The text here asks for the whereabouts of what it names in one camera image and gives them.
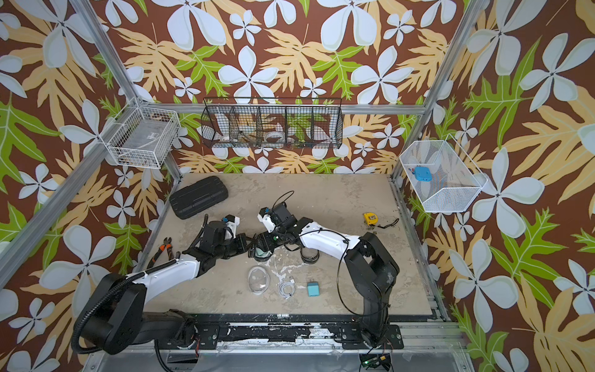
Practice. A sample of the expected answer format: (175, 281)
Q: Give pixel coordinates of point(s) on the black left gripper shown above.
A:
(242, 242)

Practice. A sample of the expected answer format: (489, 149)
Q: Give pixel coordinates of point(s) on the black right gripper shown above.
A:
(266, 241)

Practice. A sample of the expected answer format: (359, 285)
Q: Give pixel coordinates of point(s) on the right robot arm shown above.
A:
(372, 269)

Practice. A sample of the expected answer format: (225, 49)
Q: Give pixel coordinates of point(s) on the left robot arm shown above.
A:
(115, 318)

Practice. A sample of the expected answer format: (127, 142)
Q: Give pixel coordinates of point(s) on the orange black pliers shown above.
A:
(165, 247)

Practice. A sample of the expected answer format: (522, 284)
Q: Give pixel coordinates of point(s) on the black hard plastic case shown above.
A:
(198, 197)

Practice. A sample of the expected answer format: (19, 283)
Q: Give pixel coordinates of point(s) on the teal charger plug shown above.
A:
(313, 289)

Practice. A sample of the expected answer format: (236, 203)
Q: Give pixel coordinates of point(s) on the yellow tape measure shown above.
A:
(370, 218)

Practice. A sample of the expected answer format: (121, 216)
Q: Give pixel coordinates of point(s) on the blue object in basket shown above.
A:
(422, 174)

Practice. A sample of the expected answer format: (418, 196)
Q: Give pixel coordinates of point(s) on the white mesh basket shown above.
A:
(457, 179)

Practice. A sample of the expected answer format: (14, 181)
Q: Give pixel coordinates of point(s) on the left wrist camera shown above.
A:
(231, 225)

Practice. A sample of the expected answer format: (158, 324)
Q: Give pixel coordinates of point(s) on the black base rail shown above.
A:
(213, 330)

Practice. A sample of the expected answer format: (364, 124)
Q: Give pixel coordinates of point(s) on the black wire basket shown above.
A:
(273, 122)

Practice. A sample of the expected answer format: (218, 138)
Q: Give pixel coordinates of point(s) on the white wire basket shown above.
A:
(141, 135)

